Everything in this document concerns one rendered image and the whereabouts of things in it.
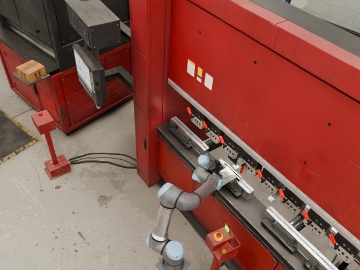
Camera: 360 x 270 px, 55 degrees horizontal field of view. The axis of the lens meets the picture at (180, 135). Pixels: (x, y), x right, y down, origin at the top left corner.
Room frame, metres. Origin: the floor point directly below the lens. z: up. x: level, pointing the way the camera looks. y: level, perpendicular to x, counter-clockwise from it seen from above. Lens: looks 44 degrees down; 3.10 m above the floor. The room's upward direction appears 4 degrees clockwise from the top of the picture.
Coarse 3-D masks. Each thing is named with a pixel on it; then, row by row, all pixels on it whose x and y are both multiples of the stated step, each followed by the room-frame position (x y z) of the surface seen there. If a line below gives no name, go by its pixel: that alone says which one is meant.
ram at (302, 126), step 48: (192, 48) 2.25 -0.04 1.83; (240, 48) 1.90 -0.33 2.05; (192, 96) 2.21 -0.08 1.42; (240, 96) 1.84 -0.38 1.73; (288, 96) 1.58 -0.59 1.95; (336, 96) 1.39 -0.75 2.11; (240, 144) 1.77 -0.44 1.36; (288, 144) 1.50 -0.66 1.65; (336, 144) 1.30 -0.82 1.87; (336, 192) 1.21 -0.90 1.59
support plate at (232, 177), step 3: (222, 165) 1.87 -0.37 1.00; (213, 174) 1.77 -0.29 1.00; (219, 177) 1.74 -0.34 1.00; (228, 177) 1.75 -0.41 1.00; (231, 177) 1.75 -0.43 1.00; (234, 177) 1.75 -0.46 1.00; (222, 180) 1.71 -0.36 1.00; (225, 180) 1.72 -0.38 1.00; (228, 180) 1.72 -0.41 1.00; (231, 180) 1.72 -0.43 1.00; (225, 183) 1.68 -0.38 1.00; (216, 189) 1.62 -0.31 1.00
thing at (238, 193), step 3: (228, 183) 1.76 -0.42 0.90; (225, 186) 1.74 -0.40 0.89; (228, 186) 1.73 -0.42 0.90; (231, 186) 1.73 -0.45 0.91; (234, 186) 1.74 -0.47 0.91; (228, 189) 1.71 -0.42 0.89; (231, 189) 1.71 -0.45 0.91; (231, 192) 1.68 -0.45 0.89; (234, 192) 1.68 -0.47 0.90; (237, 192) 1.68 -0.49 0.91; (240, 192) 1.68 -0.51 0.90; (234, 195) 1.66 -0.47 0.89; (237, 195) 1.65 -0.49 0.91; (240, 195) 1.66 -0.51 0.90
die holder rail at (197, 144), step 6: (174, 120) 2.41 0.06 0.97; (174, 126) 2.39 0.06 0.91; (180, 126) 2.33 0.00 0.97; (186, 126) 2.34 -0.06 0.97; (180, 132) 2.32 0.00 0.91; (186, 132) 2.26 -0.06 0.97; (192, 132) 2.26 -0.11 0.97; (186, 138) 2.24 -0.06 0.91; (192, 138) 2.19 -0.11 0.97; (198, 138) 2.19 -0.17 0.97; (192, 144) 2.18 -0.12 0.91; (198, 144) 2.12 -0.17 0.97; (204, 144) 2.13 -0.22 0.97; (198, 150) 2.11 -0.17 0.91; (204, 150) 2.05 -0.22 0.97
